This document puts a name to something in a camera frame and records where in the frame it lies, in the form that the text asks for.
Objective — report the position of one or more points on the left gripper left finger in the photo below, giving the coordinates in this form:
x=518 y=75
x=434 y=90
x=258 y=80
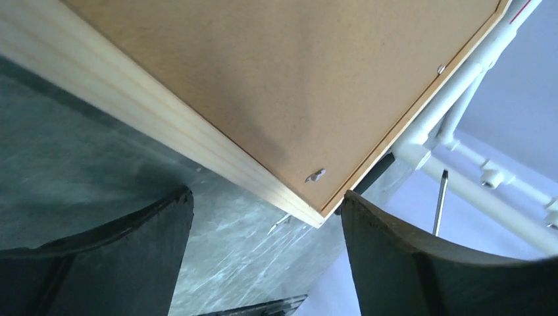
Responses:
x=128 y=266

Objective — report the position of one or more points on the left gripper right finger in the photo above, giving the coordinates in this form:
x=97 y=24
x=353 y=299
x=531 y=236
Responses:
x=399 y=269

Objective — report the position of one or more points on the yellow black screwdriver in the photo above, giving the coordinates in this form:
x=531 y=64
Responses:
x=440 y=203

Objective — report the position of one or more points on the wooden picture frame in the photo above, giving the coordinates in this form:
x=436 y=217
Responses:
x=291 y=100

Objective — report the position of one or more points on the white PVC pipe structure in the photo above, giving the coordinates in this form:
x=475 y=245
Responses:
x=474 y=128

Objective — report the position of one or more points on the black handle hammer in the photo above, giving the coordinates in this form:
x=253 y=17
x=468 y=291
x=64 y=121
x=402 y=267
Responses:
x=376 y=185

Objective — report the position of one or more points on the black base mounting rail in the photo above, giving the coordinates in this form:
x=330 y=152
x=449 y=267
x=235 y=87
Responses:
x=282 y=307

